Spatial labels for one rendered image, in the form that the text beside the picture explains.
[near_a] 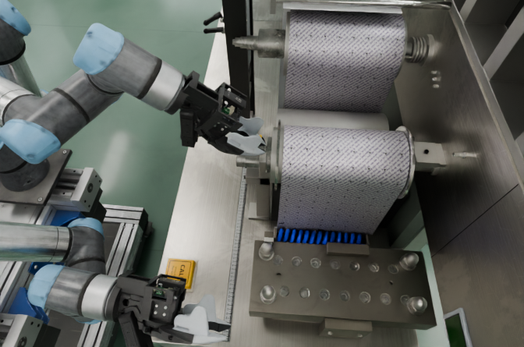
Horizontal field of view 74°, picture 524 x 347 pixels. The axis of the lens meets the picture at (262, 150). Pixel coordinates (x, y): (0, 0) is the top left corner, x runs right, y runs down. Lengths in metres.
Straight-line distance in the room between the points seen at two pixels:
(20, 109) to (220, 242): 0.60
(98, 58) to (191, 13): 2.89
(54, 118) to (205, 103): 0.23
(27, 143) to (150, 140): 1.84
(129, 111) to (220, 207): 1.69
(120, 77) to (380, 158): 0.47
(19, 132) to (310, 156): 0.47
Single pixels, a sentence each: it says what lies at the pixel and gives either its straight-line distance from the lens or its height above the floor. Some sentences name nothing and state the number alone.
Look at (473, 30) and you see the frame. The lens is 0.77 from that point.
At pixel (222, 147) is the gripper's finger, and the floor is 1.33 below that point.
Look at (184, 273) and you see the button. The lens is 0.98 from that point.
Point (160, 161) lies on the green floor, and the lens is 2.31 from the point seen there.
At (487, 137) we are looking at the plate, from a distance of 0.64.
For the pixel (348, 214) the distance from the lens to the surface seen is 0.82.
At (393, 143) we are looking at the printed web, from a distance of 0.71.
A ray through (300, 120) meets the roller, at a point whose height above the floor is 1.23.
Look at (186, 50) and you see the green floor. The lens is 3.02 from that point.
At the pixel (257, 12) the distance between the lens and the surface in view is 1.66.
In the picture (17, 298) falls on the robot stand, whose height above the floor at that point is 0.68.
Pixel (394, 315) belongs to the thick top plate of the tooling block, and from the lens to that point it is 0.87.
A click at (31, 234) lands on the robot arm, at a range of 0.85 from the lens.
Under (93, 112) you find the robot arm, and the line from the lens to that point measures 0.66.
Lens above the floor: 1.84
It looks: 55 degrees down
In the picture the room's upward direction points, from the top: straight up
